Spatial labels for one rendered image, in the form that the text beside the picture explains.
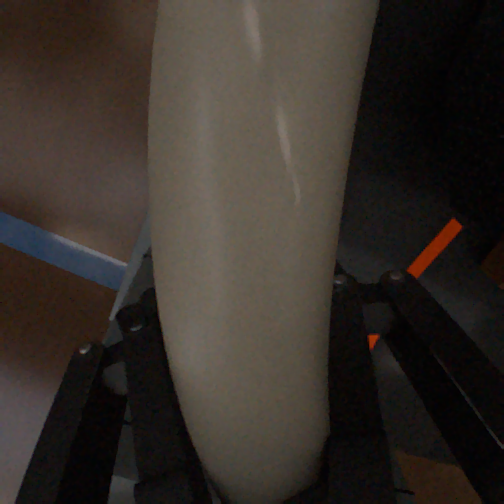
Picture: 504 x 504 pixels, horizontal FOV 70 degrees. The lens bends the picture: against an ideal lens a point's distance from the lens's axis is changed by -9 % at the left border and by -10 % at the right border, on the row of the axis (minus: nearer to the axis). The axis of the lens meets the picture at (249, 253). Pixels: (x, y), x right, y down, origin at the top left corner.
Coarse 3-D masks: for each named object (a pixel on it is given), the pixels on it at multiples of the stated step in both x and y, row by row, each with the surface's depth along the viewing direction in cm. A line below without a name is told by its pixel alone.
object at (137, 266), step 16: (144, 224) 104; (144, 240) 106; (144, 256) 65; (128, 272) 109; (144, 272) 60; (128, 288) 56; (144, 288) 56; (112, 320) 49; (112, 336) 45; (128, 400) 38; (128, 416) 36; (128, 432) 34; (128, 448) 33; (128, 464) 31; (112, 480) 30; (128, 480) 30; (208, 480) 33; (400, 480) 43; (112, 496) 31; (128, 496) 31; (400, 496) 41
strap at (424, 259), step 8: (448, 224) 106; (456, 224) 106; (440, 232) 107; (448, 232) 107; (456, 232) 107; (440, 240) 108; (448, 240) 108; (432, 248) 109; (440, 248) 109; (424, 256) 110; (432, 256) 110; (416, 264) 111; (424, 264) 111; (416, 272) 112; (368, 336) 120; (376, 336) 120
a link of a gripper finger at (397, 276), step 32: (384, 288) 12; (416, 288) 12; (416, 320) 11; (448, 320) 10; (416, 352) 11; (448, 352) 9; (480, 352) 9; (416, 384) 11; (448, 384) 9; (480, 384) 8; (448, 416) 9; (480, 416) 8; (480, 448) 8; (480, 480) 8
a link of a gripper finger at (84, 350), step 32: (96, 352) 13; (64, 384) 11; (96, 384) 12; (64, 416) 10; (96, 416) 11; (64, 448) 9; (96, 448) 10; (32, 480) 8; (64, 480) 8; (96, 480) 10
